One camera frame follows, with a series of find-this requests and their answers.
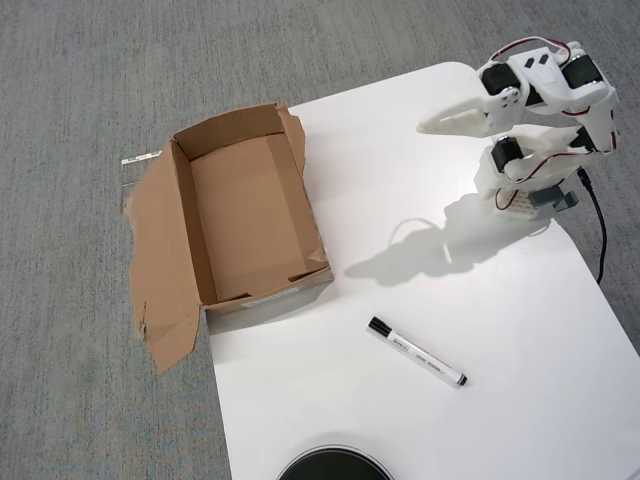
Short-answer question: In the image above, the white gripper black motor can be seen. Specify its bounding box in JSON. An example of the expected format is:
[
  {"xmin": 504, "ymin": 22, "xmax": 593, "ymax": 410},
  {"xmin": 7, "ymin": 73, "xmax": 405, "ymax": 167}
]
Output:
[{"xmin": 417, "ymin": 61, "xmax": 532, "ymax": 139}]

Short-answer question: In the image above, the white marker pen black cap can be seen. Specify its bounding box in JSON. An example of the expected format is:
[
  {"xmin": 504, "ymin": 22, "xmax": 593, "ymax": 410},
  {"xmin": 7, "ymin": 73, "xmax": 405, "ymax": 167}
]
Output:
[{"xmin": 367, "ymin": 315, "xmax": 469, "ymax": 390}]

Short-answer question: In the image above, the open brown cardboard box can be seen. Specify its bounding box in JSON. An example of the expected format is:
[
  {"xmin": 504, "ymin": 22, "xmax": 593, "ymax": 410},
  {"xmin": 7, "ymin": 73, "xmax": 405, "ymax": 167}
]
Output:
[{"xmin": 122, "ymin": 99, "xmax": 335, "ymax": 375}]

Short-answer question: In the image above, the grey table clamp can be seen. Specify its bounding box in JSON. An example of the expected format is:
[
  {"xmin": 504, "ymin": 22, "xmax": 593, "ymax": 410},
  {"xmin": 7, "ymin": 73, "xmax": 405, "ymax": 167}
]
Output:
[{"xmin": 530, "ymin": 185, "xmax": 580, "ymax": 214}]

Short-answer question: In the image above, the clear tape strip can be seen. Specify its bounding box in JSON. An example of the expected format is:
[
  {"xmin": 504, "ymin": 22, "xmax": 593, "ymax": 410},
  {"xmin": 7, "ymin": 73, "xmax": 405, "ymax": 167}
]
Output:
[{"xmin": 120, "ymin": 149, "xmax": 165, "ymax": 189}]

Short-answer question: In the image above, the black round disc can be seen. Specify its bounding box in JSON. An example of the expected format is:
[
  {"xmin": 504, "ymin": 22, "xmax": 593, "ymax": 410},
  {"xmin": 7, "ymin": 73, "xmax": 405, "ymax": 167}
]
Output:
[{"xmin": 275, "ymin": 433, "xmax": 394, "ymax": 480}]

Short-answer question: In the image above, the black power cable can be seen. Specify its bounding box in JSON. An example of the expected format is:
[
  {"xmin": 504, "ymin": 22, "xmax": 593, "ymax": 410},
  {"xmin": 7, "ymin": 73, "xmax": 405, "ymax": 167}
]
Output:
[{"xmin": 577, "ymin": 168, "xmax": 609, "ymax": 286}]

